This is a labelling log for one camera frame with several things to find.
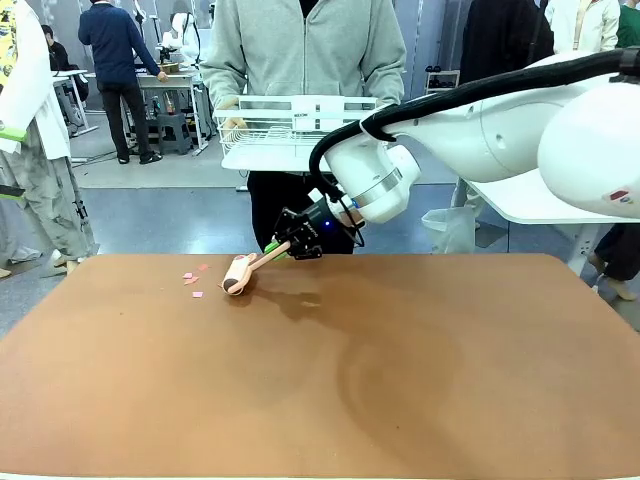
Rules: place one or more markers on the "person in navy sweater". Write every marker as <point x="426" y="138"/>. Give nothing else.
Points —
<point x="117" y="55"/>

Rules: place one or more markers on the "clear plastic bag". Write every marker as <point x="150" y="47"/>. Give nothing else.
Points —
<point x="450" y="230"/>

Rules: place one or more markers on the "white background desk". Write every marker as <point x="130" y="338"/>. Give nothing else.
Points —
<point x="70" y="80"/>

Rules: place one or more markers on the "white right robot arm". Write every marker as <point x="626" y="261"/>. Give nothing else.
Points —
<point x="490" y="135"/>

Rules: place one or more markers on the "person in grey hoodie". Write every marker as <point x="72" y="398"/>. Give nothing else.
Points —
<point x="305" y="50"/>

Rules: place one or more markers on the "grey step stool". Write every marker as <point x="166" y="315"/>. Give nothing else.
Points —
<point x="174" y="132"/>

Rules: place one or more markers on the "white side table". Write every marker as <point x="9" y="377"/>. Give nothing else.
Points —
<point x="530" y="205"/>

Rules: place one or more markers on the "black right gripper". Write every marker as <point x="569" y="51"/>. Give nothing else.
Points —
<point x="322" y="225"/>

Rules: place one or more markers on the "cardboard box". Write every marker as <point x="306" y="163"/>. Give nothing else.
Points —
<point x="172" y="67"/>

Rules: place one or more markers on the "person's right hand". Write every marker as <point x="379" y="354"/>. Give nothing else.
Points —
<point x="232" y="112"/>

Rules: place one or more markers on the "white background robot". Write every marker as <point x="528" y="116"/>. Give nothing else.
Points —
<point x="182" y="37"/>

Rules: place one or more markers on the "person in white jacket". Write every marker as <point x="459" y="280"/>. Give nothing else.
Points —
<point x="585" y="25"/>

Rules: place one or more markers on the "person in dark trousers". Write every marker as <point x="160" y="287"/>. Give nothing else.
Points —
<point x="617" y="255"/>

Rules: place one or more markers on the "pink lint roller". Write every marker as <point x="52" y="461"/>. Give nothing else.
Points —
<point x="236" y="279"/>

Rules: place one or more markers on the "background workbench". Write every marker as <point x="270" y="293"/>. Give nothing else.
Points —
<point x="175" y="85"/>

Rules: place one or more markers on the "hanging black coat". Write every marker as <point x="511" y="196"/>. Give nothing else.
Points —
<point x="500" y="45"/>

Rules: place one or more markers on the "white shoe rack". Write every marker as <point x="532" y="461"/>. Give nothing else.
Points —
<point x="442" y="80"/>

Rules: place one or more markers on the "person in white yellow shirt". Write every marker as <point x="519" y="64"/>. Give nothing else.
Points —
<point x="35" y="125"/>

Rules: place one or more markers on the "seated person in black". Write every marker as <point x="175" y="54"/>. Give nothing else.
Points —
<point x="56" y="52"/>

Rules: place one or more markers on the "person in green top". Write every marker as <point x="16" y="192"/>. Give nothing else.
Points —
<point x="629" y="27"/>

